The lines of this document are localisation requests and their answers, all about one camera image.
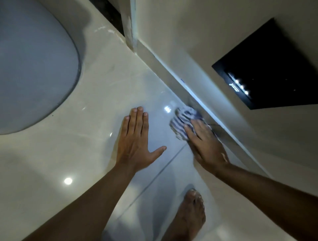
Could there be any person's left forearm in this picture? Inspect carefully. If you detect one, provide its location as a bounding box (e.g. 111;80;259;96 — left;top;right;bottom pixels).
22;163;137;241

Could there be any person's bare foot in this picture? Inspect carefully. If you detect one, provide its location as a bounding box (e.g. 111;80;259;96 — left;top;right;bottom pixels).
161;189;207;241

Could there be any blue white striped cloth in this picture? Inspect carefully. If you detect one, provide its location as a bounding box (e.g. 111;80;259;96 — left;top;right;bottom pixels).
169;106;212;141

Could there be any person's right hand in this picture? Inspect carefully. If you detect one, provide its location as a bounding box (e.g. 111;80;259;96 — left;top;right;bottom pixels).
183;119;230;176

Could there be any white toilet lid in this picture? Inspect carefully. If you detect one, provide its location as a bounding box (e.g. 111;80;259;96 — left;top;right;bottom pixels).
0;0;82;135

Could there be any person's left hand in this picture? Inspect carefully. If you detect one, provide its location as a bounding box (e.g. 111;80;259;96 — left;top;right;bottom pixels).
115;106;167;173

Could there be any white skirting board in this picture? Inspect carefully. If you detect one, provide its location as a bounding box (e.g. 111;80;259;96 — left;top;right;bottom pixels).
136;39;274;179

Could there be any white door frame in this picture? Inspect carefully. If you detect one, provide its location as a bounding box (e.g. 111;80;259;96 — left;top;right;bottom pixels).
118;0;138;52

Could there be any black glossy wall panel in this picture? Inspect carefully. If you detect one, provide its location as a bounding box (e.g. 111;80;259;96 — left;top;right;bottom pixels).
212;18;318;110

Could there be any person's right forearm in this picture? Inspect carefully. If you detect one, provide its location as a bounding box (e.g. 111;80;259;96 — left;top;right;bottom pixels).
214;161;318;241

